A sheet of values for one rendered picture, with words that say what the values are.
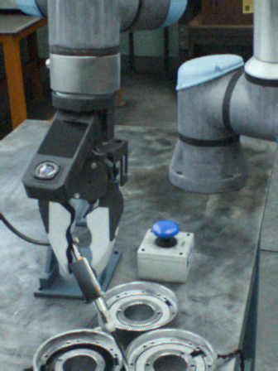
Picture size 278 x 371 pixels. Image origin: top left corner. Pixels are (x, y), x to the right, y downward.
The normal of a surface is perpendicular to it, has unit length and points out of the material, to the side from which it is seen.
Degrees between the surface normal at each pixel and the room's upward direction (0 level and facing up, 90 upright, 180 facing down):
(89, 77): 83
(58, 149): 23
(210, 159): 73
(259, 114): 92
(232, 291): 0
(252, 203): 0
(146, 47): 90
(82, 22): 83
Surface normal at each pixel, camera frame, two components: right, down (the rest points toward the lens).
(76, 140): -0.10, -0.67
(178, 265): -0.25, 0.42
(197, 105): -0.59, 0.36
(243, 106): -0.58, 0.10
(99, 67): 0.48, 0.27
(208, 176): -0.14, 0.13
